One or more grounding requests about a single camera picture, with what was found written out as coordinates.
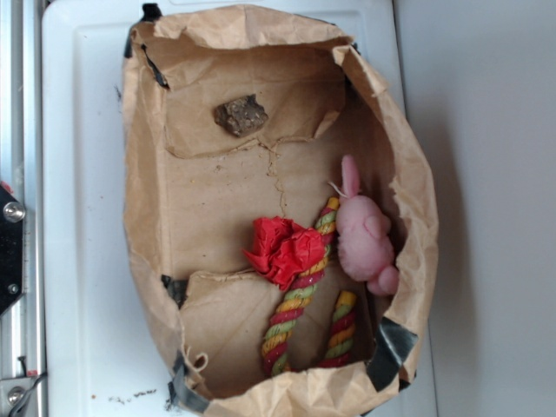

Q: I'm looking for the red paper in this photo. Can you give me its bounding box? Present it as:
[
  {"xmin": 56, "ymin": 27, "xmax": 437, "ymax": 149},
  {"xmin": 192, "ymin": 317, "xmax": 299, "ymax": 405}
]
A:
[{"xmin": 243, "ymin": 216, "xmax": 325, "ymax": 291}]

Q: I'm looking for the brown paper bag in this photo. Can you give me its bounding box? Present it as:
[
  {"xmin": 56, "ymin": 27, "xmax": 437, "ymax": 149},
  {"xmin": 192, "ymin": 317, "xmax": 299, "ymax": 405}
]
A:
[{"xmin": 122, "ymin": 4, "xmax": 439, "ymax": 416}]

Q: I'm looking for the pink plush bunny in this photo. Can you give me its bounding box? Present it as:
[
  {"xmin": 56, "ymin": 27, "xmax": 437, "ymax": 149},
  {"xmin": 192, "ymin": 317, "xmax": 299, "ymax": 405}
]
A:
[{"xmin": 335, "ymin": 155, "xmax": 400, "ymax": 296}]

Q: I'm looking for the brown rock chunk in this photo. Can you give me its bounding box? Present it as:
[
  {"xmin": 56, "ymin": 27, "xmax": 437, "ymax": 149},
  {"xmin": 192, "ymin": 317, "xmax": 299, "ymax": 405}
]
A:
[{"xmin": 215, "ymin": 94, "xmax": 268, "ymax": 137}]

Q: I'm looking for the white plastic tray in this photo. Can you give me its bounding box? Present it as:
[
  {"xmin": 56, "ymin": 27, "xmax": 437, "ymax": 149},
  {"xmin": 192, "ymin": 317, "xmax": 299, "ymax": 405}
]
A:
[{"xmin": 41, "ymin": 0, "xmax": 440, "ymax": 417}]

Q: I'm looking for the multicolour twisted rope toy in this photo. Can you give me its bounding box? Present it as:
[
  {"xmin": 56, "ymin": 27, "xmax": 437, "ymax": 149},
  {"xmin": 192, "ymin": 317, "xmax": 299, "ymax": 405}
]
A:
[{"xmin": 261, "ymin": 197, "xmax": 357, "ymax": 376}]

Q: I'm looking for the black mounting bracket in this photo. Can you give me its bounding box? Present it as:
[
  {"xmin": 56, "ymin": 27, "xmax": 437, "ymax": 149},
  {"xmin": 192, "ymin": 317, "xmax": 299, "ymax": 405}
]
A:
[{"xmin": 0, "ymin": 181, "xmax": 26, "ymax": 315}]

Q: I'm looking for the aluminium frame rail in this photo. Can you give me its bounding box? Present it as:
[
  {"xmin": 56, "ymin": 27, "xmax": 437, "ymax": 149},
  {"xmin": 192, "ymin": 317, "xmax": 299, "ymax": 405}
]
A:
[{"xmin": 1, "ymin": 1, "xmax": 48, "ymax": 416}]

